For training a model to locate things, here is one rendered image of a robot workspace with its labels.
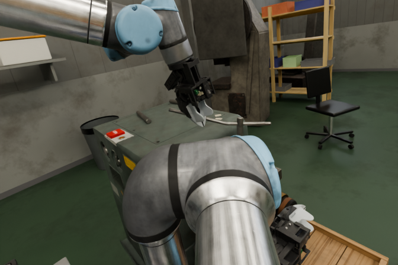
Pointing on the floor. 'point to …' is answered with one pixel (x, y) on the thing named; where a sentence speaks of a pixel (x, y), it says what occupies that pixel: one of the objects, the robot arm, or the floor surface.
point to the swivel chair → (333, 109)
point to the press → (234, 47)
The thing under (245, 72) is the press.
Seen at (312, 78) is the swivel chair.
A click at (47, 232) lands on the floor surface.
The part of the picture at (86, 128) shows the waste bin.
